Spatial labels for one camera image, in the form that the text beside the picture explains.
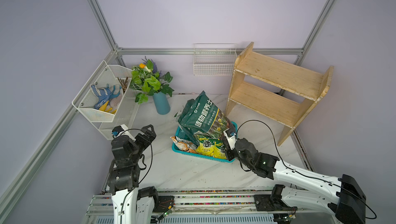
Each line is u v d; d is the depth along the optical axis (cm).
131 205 43
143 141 60
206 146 78
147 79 79
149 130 66
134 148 52
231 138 65
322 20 79
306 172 48
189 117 73
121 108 74
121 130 59
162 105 105
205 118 77
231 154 67
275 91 94
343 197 41
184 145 77
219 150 74
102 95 72
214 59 100
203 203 75
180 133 90
